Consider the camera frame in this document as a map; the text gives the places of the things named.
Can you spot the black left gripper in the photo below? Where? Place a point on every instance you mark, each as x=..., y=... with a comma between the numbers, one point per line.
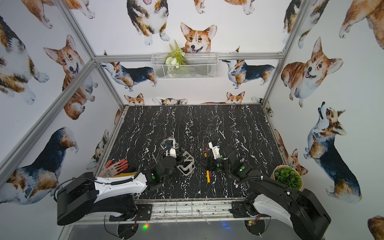
x=180, y=157

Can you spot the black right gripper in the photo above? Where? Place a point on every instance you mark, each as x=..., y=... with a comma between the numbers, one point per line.
x=211, y=161

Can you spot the white toothbrush holder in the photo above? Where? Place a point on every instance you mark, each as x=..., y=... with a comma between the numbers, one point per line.
x=189, y=165

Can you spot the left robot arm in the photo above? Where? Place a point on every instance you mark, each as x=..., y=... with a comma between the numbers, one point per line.
x=87, y=194

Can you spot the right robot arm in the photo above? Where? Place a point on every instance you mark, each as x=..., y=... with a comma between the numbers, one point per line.
x=300, y=210

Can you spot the yellow work glove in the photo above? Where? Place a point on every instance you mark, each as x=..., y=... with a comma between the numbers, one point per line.
x=125, y=175

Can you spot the potted green plant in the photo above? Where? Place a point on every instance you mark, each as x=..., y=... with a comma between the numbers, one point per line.
x=288, y=177

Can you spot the green fern plant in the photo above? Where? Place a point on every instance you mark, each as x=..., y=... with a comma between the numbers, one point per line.
x=175, y=61

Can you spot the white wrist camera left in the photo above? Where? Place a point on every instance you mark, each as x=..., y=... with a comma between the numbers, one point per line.
x=169, y=142

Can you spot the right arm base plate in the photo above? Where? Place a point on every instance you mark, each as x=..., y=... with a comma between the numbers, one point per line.
x=242, y=209

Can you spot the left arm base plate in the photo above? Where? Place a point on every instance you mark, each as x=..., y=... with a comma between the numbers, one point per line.
x=141, y=212

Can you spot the white wire basket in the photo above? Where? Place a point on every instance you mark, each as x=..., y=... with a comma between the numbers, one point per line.
x=189, y=66

